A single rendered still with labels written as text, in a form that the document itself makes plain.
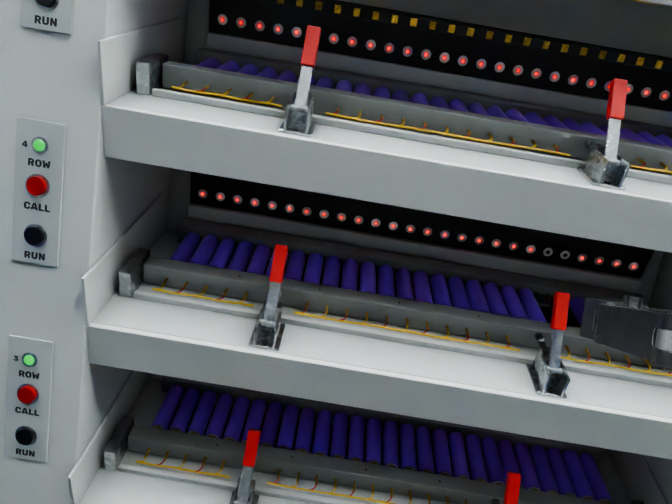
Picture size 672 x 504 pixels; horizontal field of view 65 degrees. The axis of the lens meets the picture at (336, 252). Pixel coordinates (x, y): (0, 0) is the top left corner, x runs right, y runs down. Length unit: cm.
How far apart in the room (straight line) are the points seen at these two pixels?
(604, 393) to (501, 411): 10
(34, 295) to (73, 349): 6
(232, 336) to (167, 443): 17
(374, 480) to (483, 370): 18
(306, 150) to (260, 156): 4
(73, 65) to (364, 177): 25
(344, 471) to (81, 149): 41
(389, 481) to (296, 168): 35
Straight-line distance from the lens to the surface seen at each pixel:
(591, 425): 56
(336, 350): 51
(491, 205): 47
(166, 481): 63
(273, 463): 62
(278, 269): 49
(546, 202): 48
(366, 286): 57
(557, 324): 54
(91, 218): 50
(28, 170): 52
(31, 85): 52
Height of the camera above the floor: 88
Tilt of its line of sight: 12 degrees down
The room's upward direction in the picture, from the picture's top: 10 degrees clockwise
